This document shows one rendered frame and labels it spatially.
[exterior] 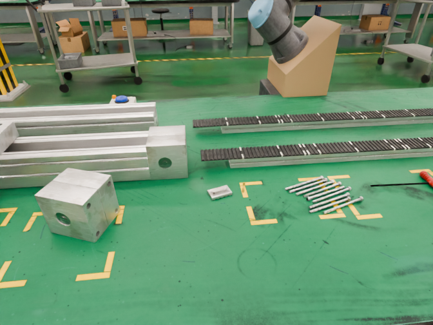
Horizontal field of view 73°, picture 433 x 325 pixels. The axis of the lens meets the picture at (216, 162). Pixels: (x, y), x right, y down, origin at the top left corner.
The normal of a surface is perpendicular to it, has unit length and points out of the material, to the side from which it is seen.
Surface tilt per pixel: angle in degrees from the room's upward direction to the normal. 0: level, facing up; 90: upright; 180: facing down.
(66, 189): 0
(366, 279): 0
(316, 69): 90
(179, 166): 90
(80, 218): 90
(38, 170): 90
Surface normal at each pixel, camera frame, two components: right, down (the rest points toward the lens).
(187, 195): 0.00, -0.83
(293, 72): 0.11, 0.55
